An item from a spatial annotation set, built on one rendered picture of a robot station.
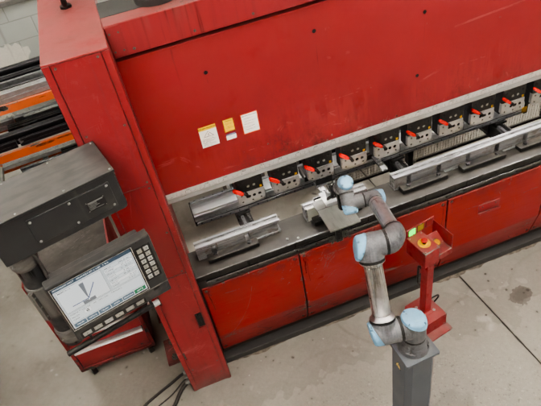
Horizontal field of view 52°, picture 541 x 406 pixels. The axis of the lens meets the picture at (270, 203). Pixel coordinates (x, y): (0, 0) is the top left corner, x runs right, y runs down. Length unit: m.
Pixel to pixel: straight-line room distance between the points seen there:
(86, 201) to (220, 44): 0.88
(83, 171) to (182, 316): 1.23
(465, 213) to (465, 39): 1.16
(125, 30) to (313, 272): 1.80
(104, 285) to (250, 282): 1.08
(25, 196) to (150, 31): 0.81
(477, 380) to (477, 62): 1.84
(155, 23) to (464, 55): 1.59
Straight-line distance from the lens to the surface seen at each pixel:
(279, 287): 3.36
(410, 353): 2.76
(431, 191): 3.39
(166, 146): 2.64
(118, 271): 2.39
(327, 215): 3.07
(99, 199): 2.18
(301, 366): 3.67
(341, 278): 3.52
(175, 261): 2.82
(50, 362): 4.27
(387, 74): 2.89
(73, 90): 2.23
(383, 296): 2.54
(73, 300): 2.41
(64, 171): 2.23
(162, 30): 2.38
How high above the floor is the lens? 3.13
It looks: 42 degrees down
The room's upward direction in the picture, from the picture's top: 12 degrees counter-clockwise
